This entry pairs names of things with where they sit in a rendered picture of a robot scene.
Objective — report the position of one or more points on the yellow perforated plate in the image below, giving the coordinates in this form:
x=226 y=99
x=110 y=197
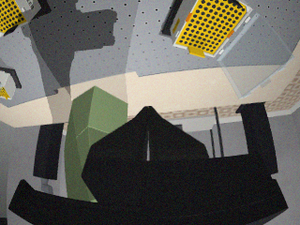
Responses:
x=10 y=16
x=211 y=22
x=3 y=93

